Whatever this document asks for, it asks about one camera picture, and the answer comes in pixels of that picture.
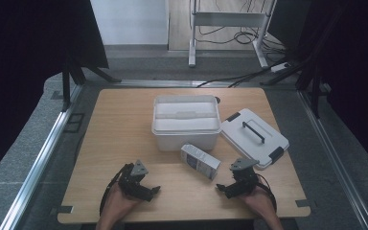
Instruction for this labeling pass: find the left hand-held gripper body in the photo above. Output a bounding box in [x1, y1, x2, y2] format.
[118, 159, 154, 202]

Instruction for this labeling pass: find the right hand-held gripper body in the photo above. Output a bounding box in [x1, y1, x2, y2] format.
[229, 157, 261, 199]

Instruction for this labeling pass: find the small white and blue carton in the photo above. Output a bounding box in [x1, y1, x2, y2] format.
[180, 143, 221, 181]

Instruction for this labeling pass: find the white lid with black handle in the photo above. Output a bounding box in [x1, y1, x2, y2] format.
[219, 107, 290, 171]

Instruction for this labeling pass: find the white plastic storage box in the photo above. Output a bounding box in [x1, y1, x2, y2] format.
[150, 94, 222, 152]

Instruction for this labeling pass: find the person's left hand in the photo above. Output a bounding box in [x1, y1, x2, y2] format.
[99, 183, 143, 225]

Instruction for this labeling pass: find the person's right hand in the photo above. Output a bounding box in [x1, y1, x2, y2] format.
[237, 185, 278, 222]

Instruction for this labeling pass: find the black tripod stand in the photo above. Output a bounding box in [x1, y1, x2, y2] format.
[60, 52, 123, 113]
[260, 47, 322, 120]

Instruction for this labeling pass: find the white power strip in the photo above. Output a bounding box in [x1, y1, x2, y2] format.
[269, 61, 291, 74]

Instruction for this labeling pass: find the black curtain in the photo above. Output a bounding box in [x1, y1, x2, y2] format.
[0, 0, 110, 189]
[267, 0, 368, 180]

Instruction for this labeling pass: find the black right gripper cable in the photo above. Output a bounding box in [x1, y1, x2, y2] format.
[254, 173, 278, 213]

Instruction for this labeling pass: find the aluminium floor rail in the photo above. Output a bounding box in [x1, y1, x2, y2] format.
[107, 79, 236, 88]
[0, 83, 84, 230]
[296, 90, 368, 230]

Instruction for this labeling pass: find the long black floor cable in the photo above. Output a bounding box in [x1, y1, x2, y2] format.
[195, 57, 289, 89]

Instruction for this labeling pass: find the tangle of black floor cables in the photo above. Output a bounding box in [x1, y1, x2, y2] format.
[196, 0, 287, 56]

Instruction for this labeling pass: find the white metal stand frame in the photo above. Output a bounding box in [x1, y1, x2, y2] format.
[187, 0, 278, 69]

